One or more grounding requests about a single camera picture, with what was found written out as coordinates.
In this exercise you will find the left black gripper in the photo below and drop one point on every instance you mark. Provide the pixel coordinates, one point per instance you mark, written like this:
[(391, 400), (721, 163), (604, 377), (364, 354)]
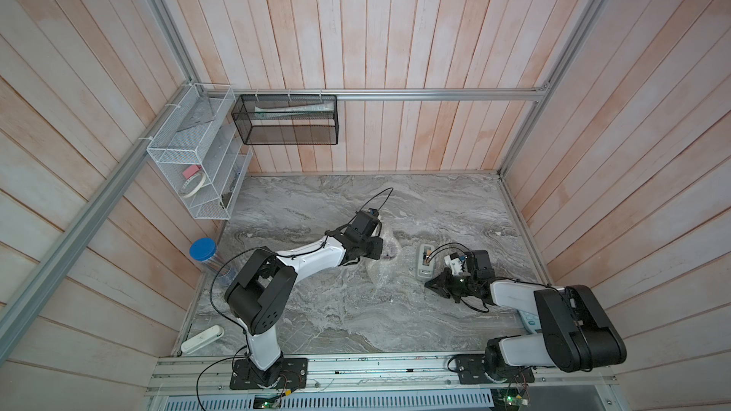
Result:
[(378, 244)]

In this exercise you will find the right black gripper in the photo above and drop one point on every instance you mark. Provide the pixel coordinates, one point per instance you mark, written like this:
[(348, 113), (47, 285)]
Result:
[(443, 284)]

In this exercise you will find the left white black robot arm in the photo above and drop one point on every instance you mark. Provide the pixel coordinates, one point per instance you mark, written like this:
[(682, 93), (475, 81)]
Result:
[(258, 295)]

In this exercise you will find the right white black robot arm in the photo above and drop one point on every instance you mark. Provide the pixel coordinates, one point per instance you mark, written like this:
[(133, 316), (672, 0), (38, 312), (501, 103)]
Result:
[(567, 328)]

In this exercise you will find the light blue calculator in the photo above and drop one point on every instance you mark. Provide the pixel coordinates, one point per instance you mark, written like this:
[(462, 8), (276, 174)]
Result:
[(531, 322)]

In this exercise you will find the blue lid plastic jar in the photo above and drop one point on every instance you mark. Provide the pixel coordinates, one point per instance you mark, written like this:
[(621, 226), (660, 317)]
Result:
[(205, 252)]

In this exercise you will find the paper sheet in basket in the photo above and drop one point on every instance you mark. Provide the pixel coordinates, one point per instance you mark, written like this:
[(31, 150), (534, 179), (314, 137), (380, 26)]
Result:
[(306, 111)]

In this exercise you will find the white power strip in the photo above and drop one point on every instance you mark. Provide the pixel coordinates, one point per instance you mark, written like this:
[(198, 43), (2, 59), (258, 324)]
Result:
[(202, 339)]

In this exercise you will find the white tape roll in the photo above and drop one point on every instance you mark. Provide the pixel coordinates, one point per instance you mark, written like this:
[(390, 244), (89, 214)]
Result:
[(192, 185)]

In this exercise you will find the pink eraser block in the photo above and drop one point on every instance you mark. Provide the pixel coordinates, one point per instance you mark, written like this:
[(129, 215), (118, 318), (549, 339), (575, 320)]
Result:
[(190, 171)]

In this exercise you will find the black mesh wall basket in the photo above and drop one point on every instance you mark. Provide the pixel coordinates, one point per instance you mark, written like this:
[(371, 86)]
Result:
[(284, 132)]

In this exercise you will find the horizontal aluminium wall rail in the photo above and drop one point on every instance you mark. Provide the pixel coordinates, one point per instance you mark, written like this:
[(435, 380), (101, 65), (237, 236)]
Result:
[(404, 95)]

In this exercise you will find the white wire mesh shelf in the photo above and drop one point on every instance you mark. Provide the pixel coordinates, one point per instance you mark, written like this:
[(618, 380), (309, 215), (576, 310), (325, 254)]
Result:
[(196, 129)]

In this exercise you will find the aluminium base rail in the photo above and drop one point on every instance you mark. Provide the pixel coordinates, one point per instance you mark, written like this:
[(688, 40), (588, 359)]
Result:
[(201, 376)]

